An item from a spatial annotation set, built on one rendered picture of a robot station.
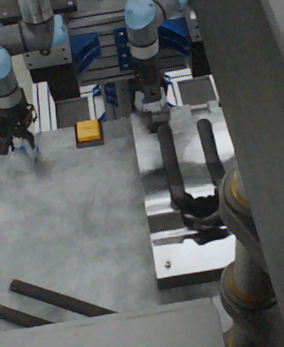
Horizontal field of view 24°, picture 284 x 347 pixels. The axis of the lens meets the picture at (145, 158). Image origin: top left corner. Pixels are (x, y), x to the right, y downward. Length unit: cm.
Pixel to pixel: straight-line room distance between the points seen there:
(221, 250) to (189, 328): 77
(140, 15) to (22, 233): 63
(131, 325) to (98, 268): 83
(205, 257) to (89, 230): 33
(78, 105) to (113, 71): 66
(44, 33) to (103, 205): 47
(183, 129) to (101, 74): 51
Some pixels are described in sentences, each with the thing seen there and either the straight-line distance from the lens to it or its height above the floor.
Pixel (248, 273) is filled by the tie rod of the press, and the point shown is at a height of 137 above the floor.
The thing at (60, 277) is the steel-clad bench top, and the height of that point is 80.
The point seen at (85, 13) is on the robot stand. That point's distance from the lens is 210.
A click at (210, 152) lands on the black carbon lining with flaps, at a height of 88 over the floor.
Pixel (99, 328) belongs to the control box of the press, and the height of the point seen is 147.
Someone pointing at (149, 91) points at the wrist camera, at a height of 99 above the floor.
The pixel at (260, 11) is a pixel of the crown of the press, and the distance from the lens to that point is 39.
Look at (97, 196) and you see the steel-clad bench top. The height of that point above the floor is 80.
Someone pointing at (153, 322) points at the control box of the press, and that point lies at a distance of 86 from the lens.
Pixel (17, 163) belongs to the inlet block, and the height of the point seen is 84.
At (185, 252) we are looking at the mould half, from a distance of 161.
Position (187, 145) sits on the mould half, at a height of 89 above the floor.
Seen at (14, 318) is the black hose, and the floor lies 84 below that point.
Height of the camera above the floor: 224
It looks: 51 degrees down
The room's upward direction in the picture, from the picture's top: 8 degrees counter-clockwise
